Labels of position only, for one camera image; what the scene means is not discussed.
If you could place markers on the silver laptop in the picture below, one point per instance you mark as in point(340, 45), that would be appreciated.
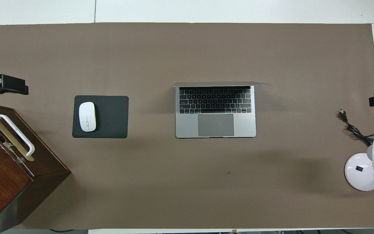
point(245, 126)

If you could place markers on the dark grey mouse pad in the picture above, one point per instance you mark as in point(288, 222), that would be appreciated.
point(112, 117)

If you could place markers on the white computer mouse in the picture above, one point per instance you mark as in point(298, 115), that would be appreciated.
point(87, 116)

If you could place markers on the white desk lamp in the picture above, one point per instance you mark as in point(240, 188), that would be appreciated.
point(362, 172)

